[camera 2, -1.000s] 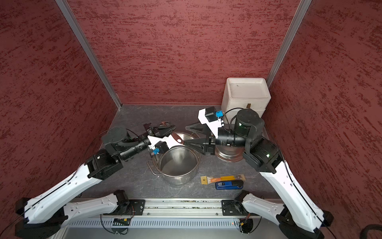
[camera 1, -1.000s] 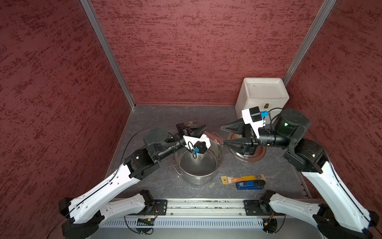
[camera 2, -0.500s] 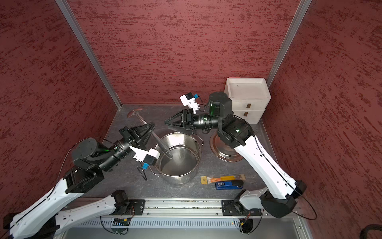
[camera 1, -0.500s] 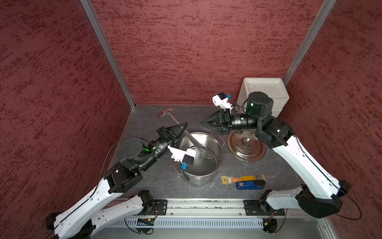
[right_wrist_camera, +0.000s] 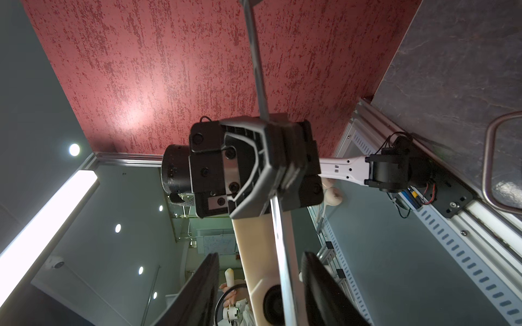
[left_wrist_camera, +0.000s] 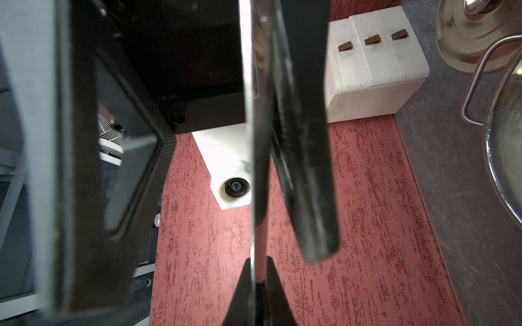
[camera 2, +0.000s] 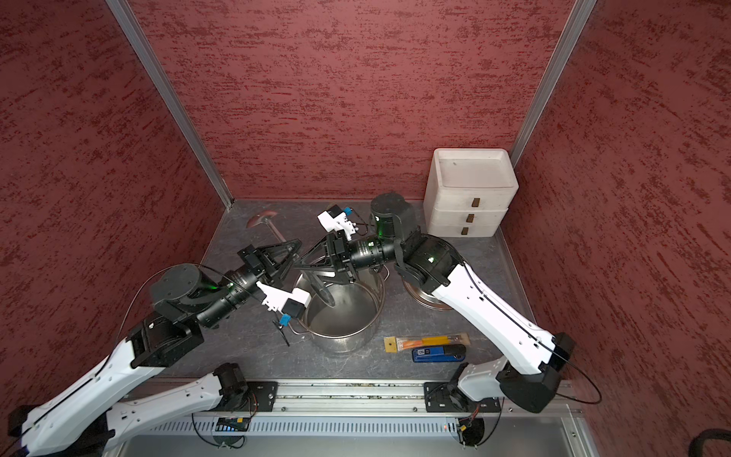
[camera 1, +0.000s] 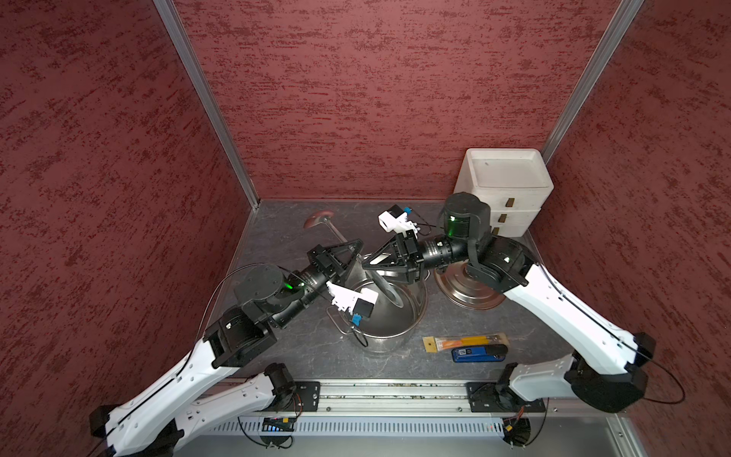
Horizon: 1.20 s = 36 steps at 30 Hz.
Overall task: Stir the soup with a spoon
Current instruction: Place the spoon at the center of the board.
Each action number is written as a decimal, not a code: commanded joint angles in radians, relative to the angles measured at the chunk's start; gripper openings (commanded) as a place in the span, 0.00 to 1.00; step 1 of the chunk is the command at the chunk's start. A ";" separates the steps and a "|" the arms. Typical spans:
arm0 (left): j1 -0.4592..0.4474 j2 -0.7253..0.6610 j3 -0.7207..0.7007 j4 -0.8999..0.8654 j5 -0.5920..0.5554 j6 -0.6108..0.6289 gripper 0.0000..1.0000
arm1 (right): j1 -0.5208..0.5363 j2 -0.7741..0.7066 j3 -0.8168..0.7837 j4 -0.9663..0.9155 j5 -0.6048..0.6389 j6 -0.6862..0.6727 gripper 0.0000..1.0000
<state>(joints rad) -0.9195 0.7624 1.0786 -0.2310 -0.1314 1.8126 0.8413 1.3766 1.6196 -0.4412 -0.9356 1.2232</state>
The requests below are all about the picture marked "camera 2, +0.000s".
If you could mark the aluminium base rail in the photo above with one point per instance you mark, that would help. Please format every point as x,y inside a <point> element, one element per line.
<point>348,398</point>

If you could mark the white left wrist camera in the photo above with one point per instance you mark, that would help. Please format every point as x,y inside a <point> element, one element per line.
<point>291,303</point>

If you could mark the white perforated cable duct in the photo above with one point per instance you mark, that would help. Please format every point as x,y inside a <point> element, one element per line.
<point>430,426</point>

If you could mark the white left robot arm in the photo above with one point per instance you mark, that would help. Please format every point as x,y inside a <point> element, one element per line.
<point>92,416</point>

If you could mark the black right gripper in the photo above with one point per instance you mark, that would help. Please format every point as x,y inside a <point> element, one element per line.
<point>339,245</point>

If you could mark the orange packaged tool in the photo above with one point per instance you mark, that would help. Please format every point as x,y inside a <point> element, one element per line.
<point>394,344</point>

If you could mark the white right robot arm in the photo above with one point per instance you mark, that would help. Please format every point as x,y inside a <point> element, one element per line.
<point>530,371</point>

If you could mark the aluminium corner post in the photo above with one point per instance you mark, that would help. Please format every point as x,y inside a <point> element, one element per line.
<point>131,28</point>
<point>569,38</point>

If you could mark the aluminium corner post right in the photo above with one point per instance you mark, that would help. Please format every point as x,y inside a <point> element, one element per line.
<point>569,38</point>

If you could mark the steel pot lid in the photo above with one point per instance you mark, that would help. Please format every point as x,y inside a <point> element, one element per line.
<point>426,300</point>

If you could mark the aluminium corner post left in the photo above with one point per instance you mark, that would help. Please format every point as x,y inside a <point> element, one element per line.
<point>131,28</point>

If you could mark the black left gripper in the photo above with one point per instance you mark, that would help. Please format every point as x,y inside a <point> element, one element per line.
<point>254,256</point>

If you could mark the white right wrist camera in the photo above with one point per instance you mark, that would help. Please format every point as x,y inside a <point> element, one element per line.
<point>335,219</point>

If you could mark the stainless steel pot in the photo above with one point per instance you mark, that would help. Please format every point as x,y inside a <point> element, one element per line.
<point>353,320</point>

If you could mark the blue box cutter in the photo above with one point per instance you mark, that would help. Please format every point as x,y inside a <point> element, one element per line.
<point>455,353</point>

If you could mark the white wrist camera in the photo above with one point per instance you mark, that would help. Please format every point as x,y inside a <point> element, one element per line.
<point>291,303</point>
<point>335,219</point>

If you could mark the white three-drawer box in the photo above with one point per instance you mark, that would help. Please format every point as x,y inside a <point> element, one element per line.
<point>468,192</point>

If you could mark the long metal spoon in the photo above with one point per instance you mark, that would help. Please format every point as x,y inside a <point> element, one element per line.
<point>265,218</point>

